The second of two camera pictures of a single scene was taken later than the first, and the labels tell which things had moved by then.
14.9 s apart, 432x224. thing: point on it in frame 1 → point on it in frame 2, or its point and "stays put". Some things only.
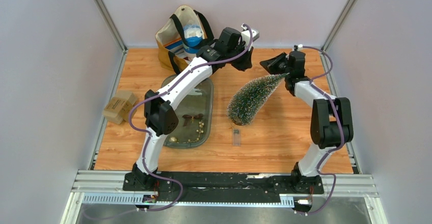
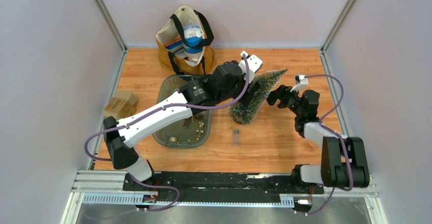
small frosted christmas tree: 247,101 stays put
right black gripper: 272,63 → 282,91
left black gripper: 246,63 → 249,96
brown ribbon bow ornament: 186,116 stays put
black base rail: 222,186 stays put
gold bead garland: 201,124 stays put
